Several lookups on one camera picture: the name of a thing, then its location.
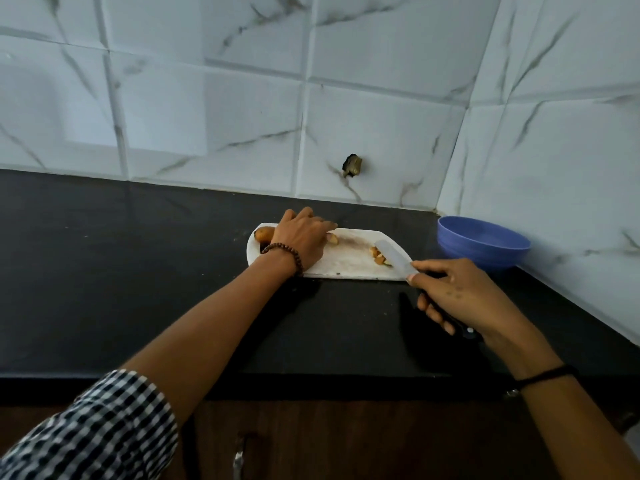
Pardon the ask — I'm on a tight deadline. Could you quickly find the person's left hand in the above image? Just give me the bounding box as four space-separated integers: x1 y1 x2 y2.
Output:
269 207 339 273

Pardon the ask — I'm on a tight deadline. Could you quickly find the person's right hand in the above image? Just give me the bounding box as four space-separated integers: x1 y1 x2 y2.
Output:
407 258 563 378

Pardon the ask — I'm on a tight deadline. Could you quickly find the white cutting board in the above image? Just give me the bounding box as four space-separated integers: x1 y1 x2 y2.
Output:
246 223 413 282

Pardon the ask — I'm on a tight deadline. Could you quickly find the blue plastic bowl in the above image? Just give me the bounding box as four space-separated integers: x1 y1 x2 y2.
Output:
437 216 532 271

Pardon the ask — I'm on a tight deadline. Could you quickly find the steel kitchen knife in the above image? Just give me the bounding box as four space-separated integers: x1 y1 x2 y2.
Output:
375 239 483 343

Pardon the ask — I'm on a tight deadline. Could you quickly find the person's left forearm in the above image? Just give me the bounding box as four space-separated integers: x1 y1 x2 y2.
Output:
119 254 300 425

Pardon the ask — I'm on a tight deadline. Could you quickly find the person's right forearm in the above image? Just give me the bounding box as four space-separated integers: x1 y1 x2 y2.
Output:
519 377 640 480

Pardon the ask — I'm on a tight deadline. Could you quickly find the black wristband with charm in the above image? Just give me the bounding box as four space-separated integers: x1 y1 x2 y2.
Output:
503 364 580 399

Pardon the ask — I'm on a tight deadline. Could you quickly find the black white checkered shirt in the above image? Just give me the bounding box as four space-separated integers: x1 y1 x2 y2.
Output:
0 369 179 480

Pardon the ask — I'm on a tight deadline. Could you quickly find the brown bead bracelet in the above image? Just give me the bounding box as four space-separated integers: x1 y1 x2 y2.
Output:
261 243 305 277

